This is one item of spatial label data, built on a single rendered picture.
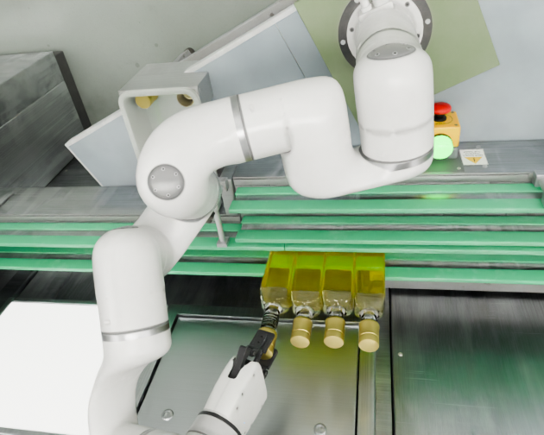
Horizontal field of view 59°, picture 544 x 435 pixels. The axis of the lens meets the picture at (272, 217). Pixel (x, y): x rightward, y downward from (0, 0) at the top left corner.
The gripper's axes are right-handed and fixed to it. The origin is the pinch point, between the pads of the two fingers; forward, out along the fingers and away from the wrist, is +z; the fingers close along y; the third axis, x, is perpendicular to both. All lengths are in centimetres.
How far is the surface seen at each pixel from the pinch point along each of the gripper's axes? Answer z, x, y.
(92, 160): 29, 60, 13
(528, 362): 25, -42, -16
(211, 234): 21.3, 22.6, 3.5
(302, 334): 4.3, -5.5, 1.1
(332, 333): 5.7, -10.3, 1.6
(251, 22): 90, 44, 28
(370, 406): 3.3, -17.4, -12.3
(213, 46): 87, 57, 22
